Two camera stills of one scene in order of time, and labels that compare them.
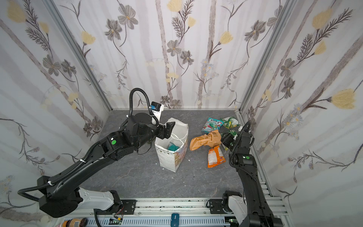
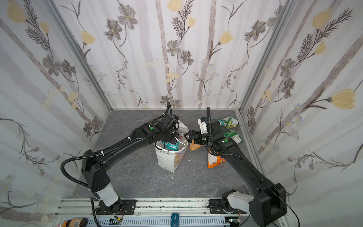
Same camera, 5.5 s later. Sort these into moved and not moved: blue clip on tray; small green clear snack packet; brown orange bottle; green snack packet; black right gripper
Moved: black right gripper
Not moved: blue clip on tray; green snack packet; small green clear snack packet; brown orange bottle
